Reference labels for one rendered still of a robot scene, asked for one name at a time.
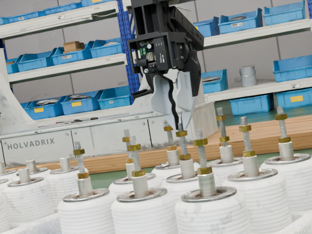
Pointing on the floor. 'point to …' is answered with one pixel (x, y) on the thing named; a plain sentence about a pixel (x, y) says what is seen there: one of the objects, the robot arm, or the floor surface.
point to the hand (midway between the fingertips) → (181, 120)
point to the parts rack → (253, 34)
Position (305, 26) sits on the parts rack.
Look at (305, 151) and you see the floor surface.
